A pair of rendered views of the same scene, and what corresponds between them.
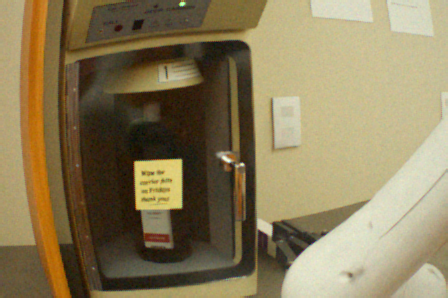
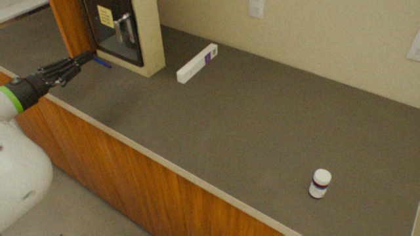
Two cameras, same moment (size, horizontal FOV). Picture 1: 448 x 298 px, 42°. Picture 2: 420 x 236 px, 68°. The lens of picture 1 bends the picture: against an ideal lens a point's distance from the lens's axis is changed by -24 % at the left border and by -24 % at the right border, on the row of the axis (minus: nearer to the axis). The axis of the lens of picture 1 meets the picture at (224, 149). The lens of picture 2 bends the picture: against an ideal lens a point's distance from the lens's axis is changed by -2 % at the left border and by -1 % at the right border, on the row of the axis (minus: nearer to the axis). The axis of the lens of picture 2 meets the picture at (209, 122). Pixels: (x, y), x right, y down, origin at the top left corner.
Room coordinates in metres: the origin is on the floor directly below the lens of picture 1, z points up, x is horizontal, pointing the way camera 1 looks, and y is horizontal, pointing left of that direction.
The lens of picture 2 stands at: (0.74, -1.10, 1.72)
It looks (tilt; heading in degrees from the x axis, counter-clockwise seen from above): 44 degrees down; 57
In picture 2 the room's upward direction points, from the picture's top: 2 degrees counter-clockwise
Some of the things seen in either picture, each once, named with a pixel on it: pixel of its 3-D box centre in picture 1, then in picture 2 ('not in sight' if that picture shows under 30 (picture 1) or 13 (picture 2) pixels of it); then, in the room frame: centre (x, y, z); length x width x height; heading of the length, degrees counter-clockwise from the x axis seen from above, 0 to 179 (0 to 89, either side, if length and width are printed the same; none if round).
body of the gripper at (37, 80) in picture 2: not in sight; (42, 81); (0.75, -0.14, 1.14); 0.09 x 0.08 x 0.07; 21
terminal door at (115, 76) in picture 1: (159, 176); (106, 13); (1.07, 0.10, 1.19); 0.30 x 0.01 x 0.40; 110
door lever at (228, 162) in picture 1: (235, 188); (121, 29); (1.08, -0.01, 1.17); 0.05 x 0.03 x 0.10; 20
